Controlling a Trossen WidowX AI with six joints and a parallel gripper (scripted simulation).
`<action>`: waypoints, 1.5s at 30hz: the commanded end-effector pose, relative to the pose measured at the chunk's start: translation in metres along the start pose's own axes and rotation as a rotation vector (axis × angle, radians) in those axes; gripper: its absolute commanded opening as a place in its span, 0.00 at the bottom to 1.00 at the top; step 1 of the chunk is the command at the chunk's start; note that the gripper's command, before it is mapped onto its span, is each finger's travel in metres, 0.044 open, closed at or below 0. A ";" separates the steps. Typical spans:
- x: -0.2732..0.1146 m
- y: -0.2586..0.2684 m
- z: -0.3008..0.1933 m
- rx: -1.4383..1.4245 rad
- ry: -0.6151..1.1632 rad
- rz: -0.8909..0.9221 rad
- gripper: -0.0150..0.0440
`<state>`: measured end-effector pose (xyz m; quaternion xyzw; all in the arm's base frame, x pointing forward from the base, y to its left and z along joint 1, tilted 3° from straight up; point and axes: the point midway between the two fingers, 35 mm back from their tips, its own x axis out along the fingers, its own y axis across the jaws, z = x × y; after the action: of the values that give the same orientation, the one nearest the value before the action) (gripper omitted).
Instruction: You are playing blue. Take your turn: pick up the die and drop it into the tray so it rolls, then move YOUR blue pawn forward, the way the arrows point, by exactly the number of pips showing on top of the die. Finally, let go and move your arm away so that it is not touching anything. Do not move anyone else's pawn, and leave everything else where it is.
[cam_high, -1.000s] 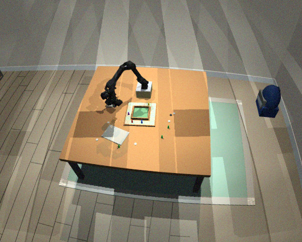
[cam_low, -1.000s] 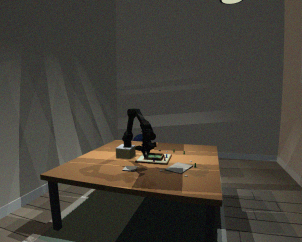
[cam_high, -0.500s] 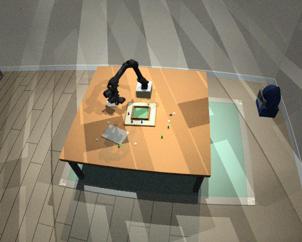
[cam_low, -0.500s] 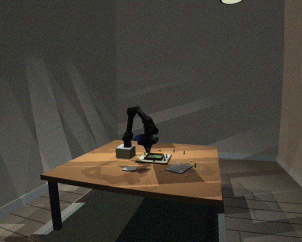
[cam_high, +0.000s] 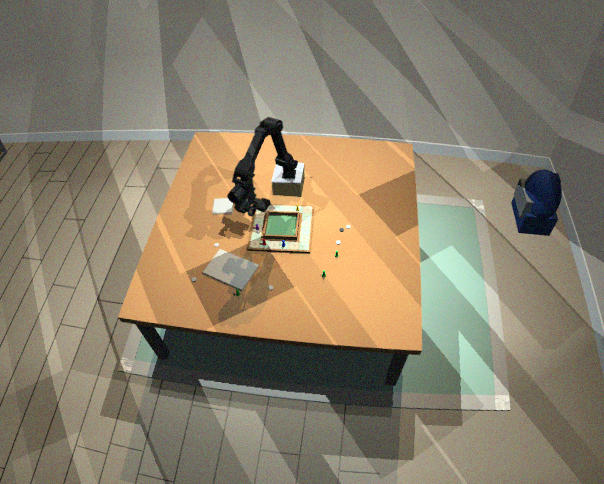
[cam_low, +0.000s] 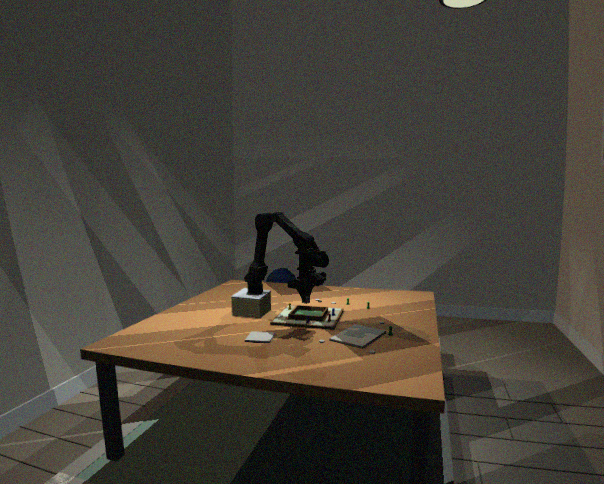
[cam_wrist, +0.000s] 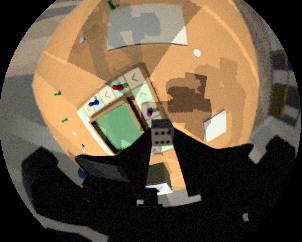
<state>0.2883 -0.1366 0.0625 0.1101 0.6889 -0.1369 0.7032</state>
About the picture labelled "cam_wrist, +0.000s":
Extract dark grey die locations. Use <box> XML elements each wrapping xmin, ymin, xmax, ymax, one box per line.
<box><xmin>151</xmin><ymin>120</ymin><xmax>175</xmax><ymax>147</ymax></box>

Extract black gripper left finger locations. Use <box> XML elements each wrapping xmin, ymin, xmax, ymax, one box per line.
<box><xmin>75</xmin><ymin>127</ymin><xmax>152</xmax><ymax>201</ymax></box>

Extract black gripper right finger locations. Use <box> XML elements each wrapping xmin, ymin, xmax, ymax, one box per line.
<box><xmin>172</xmin><ymin>127</ymin><xmax>255</xmax><ymax>197</ymax></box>

